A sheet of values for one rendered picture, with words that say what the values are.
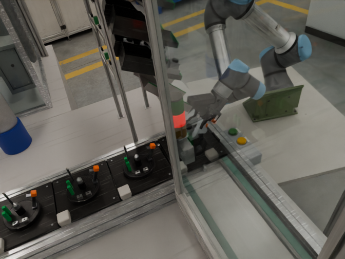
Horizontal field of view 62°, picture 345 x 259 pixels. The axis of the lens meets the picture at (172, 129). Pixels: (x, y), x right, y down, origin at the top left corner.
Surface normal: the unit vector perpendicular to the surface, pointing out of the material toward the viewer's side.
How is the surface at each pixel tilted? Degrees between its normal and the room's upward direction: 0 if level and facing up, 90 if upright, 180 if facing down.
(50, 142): 0
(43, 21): 90
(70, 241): 90
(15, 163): 0
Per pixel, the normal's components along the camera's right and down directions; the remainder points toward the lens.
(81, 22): 0.53, 0.53
